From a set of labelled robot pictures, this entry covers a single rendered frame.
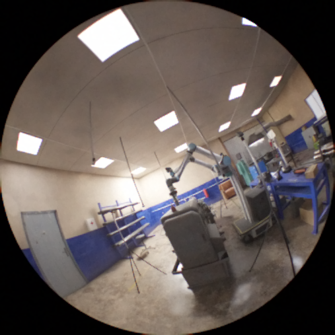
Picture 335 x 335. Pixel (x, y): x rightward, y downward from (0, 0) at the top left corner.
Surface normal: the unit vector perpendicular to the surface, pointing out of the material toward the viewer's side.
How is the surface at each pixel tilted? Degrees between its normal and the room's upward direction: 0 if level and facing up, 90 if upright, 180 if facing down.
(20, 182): 90
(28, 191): 90
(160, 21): 180
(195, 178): 90
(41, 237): 90
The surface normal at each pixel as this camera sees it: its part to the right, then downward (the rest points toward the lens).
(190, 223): -0.27, -0.13
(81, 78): 0.40, 0.89
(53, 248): 0.88, -0.44
